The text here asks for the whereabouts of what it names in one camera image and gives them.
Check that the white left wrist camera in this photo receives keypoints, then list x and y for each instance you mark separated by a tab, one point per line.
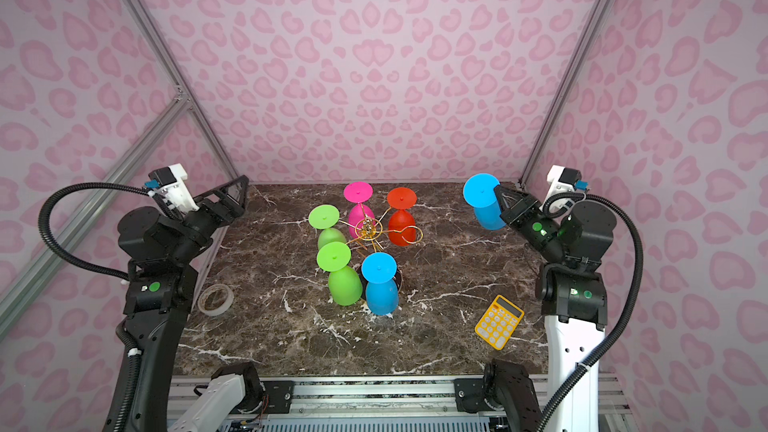
168	185

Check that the red wine glass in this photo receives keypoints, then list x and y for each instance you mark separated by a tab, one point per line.
401	226

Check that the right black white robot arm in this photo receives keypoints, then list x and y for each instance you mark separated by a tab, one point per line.
571	231

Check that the magenta wine glass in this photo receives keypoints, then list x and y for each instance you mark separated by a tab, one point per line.
357	193

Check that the aluminium enclosure frame strut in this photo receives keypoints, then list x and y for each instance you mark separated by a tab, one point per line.
41	269

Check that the front lime green wine glass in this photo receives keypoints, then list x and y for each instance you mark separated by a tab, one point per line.
344	283

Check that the yellow calculator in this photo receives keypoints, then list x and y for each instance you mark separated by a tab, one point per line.
498	323

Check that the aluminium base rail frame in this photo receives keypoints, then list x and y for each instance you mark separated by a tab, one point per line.
372	403

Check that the clear tape roll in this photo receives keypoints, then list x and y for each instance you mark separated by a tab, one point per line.
215	300

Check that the gold wire wine glass rack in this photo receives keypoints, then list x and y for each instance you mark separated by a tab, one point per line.
371	230

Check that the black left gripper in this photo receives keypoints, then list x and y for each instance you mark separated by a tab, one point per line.
214	211

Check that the rear lime green wine glass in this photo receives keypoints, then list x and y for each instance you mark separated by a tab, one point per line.
324	219

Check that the blue wine glass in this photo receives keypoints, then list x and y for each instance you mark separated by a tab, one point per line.
379	270
478	192

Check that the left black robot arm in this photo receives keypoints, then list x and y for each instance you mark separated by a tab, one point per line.
160	297

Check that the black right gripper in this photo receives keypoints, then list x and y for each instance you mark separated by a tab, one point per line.
521	211

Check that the lime green wine glass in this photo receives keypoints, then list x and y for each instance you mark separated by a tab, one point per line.
344	283
324	219

